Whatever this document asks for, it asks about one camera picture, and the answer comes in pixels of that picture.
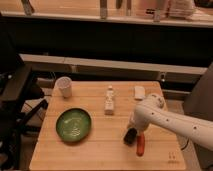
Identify pale wooden gripper finger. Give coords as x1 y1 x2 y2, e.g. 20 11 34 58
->
127 122 135 130

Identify black eraser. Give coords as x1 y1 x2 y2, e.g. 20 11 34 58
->
123 128 137 145

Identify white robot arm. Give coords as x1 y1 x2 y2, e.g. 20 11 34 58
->
128 93 213 151

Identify white sponge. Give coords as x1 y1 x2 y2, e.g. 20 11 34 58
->
134 86 146 100

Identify orange carrot toy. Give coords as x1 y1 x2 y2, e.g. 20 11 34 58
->
136 133 145 156

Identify white squeeze bottle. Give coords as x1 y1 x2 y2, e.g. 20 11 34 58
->
104 86 114 115

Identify green plate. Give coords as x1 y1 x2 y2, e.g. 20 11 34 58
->
56 108 92 143

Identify white paper cup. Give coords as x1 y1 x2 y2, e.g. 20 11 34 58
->
56 77 72 98

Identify black stand on left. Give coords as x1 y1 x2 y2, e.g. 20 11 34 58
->
0 13 50 171

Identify black cable on right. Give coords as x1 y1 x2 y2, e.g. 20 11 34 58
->
180 137 190 151

